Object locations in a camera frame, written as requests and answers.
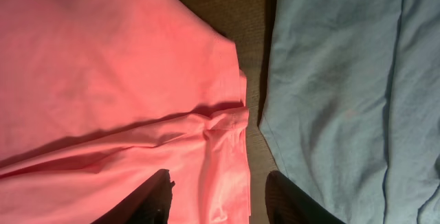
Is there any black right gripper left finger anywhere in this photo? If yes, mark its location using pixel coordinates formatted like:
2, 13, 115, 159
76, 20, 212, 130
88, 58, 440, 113
93, 169, 175, 224

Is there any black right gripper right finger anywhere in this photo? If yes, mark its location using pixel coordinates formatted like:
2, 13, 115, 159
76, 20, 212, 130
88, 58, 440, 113
265, 170, 344, 224

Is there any salmon pink t-shirt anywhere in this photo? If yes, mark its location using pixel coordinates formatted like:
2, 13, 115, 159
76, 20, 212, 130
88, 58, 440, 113
1, 0, 250, 223

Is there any light blue t-shirt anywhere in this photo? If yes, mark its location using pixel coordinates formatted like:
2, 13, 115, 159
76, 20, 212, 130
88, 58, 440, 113
259, 0, 439, 223

